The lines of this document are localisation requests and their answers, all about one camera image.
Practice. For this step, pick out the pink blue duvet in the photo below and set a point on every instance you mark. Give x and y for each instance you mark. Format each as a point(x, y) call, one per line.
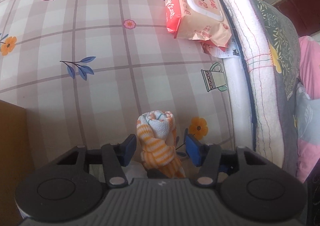
point(307, 107)

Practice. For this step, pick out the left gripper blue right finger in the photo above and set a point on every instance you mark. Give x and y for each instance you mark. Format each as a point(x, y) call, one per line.
point(206, 158)

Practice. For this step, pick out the orange striped sock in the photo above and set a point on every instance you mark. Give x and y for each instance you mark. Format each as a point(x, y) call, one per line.
point(156, 132)

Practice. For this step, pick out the green leaf pattern pillow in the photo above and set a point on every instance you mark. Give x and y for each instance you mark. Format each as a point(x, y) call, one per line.
point(283, 42)

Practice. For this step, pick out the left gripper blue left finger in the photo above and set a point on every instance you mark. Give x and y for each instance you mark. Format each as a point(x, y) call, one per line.
point(114, 157)

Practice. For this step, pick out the red pink wet wipes pack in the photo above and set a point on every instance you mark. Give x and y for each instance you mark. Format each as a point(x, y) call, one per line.
point(199, 20)

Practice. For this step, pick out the brown cardboard box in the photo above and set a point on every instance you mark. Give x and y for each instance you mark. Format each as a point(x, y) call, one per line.
point(16, 159)

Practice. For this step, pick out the grey white quilted blanket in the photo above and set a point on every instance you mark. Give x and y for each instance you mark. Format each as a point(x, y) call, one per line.
point(275, 125)

